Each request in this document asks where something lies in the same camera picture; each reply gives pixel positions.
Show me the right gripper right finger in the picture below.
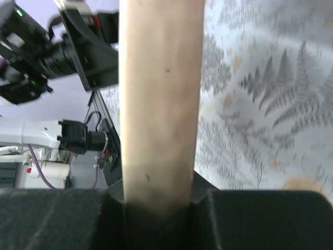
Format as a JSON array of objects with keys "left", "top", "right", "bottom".
[{"left": 188, "top": 174, "right": 332, "bottom": 249}]

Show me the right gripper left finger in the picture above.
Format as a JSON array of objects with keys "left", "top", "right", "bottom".
[{"left": 1, "top": 181, "right": 127, "bottom": 249}]

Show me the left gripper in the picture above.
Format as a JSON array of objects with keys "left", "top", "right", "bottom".
[{"left": 1, "top": 5, "right": 119, "bottom": 104}]

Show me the pale green plate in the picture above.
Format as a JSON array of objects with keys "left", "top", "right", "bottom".
[{"left": 119, "top": 0, "right": 204, "bottom": 210}]

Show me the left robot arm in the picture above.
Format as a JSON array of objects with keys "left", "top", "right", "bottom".
[{"left": 1, "top": 1, "right": 119, "bottom": 154}]

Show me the aluminium rail frame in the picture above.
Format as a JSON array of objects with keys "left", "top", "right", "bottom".
[{"left": 85, "top": 91, "right": 114, "bottom": 132}]

